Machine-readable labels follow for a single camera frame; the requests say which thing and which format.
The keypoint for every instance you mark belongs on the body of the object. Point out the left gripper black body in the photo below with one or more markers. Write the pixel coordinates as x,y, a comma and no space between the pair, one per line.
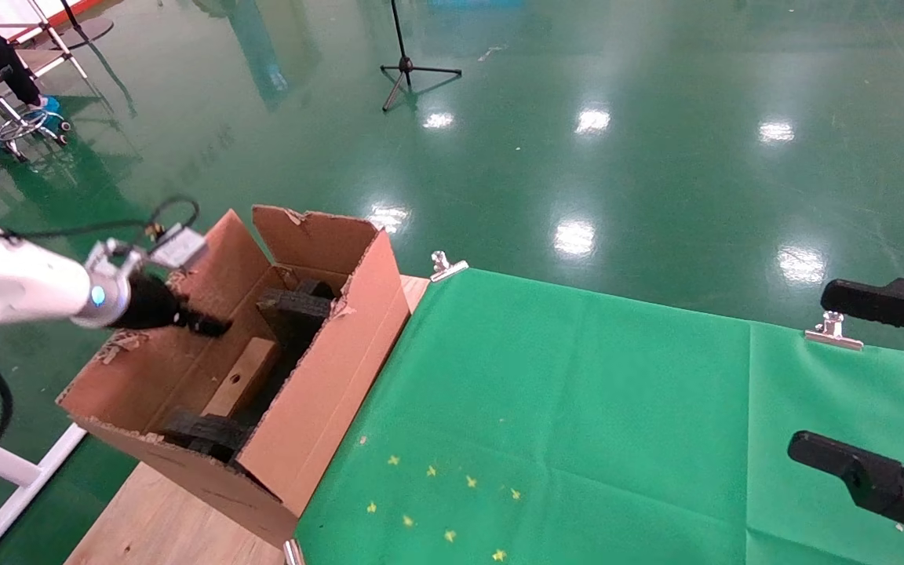
150,306

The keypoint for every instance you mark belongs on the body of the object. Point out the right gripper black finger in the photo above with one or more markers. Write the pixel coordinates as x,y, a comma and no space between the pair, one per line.
891,302
883,482

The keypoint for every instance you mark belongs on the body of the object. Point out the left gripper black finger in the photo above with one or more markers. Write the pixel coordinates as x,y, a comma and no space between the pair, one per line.
207,325

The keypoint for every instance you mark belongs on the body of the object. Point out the small taped cardboard box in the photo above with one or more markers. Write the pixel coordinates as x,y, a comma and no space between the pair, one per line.
242,375

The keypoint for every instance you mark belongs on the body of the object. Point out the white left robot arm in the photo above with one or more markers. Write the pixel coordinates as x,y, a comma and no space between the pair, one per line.
5,275

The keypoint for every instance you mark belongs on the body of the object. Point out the large open cardboard carton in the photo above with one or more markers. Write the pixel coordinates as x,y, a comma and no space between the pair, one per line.
326,392

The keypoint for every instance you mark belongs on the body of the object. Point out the black foam block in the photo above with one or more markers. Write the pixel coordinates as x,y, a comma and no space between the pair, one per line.
209,435
295,310

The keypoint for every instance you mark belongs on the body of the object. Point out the black swivel stool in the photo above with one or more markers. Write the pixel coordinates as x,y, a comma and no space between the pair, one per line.
16,125

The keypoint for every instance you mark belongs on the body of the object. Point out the white desk with foot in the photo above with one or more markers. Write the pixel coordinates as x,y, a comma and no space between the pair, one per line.
12,502

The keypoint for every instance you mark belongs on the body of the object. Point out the green table cloth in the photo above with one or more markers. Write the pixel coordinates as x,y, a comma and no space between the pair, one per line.
617,431

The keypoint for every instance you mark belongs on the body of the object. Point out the black pole floor stand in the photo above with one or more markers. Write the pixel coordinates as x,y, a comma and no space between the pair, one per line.
95,30

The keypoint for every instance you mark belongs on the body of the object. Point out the white work table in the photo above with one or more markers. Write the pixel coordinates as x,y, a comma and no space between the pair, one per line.
52,39

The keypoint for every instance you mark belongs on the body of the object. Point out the black tripod stand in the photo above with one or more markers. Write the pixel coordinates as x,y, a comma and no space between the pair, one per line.
407,67

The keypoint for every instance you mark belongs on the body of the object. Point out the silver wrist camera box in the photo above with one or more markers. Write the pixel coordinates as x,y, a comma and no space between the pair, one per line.
181,245

